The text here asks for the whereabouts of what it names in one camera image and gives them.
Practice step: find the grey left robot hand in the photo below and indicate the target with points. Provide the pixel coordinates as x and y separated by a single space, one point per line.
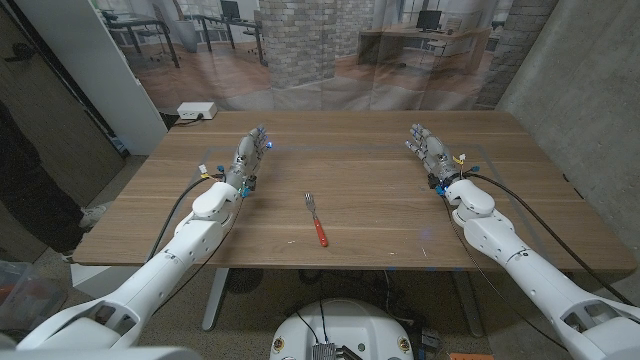
246 160

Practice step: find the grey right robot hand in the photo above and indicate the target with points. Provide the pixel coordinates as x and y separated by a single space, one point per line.
437 155

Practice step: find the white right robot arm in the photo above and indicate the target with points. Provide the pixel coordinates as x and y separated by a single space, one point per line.
525 275

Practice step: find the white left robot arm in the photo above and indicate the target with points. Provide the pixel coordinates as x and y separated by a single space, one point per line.
165 270

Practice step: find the white power strip box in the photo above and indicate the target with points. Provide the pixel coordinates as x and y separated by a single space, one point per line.
196 110

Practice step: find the black round floor fan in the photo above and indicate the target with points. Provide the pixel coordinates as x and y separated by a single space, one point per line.
243 280

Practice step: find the printed office backdrop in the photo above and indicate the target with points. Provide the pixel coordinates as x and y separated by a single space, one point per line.
300 50

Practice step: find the white partition panel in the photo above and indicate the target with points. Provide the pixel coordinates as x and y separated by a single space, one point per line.
100 75

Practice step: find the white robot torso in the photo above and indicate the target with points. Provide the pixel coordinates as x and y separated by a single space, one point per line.
345 325

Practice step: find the white box under table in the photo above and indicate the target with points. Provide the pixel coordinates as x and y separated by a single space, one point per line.
90 280

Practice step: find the orange object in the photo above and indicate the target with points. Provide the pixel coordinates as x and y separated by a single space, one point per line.
470 357

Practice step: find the person in dark clothes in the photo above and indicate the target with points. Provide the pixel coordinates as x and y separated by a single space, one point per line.
35 200

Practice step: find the clear plastic bin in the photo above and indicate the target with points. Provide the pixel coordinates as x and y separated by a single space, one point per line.
25 300

